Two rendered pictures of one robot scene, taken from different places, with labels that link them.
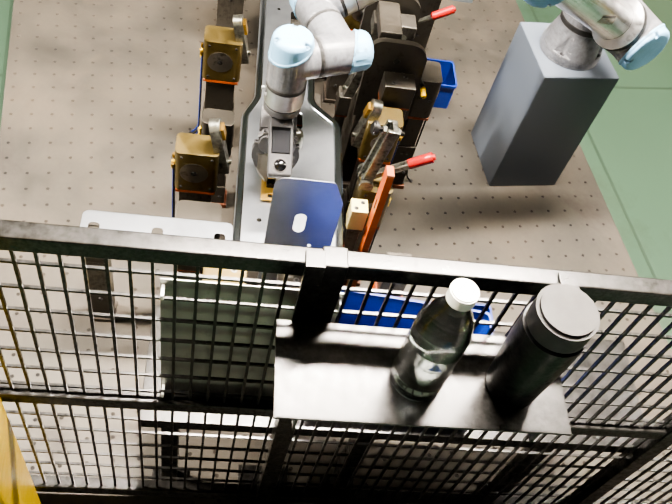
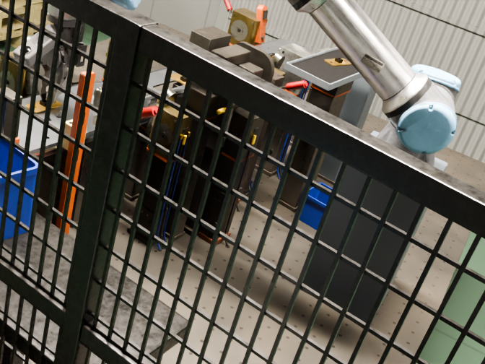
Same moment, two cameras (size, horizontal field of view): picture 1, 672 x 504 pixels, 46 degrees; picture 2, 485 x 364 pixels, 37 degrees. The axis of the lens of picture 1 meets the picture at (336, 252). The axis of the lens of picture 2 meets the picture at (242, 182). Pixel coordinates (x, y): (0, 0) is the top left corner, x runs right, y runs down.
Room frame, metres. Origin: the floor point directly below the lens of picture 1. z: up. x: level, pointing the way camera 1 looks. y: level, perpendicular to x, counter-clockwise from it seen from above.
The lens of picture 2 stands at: (0.27, -1.17, 1.79)
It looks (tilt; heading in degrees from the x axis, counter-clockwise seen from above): 29 degrees down; 41
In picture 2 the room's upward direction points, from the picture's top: 17 degrees clockwise
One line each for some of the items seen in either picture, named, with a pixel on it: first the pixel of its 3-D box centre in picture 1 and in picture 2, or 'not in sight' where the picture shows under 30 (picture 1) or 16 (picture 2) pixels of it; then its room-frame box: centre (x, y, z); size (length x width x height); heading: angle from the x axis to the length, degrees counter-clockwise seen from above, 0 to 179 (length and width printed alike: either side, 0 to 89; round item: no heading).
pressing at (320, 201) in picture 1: (297, 243); not in sight; (0.82, 0.07, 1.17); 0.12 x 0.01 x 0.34; 104
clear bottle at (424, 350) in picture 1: (437, 338); not in sight; (0.48, -0.14, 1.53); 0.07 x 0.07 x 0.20
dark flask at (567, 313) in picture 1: (537, 350); not in sight; (0.51, -0.25, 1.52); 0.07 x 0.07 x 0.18
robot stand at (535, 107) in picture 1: (538, 108); (372, 227); (1.68, -0.40, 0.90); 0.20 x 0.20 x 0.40; 23
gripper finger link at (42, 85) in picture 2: (263, 158); (48, 79); (1.08, 0.20, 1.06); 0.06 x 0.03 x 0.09; 14
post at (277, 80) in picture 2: not in sight; (253, 137); (1.67, 0.05, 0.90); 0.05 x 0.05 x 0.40; 14
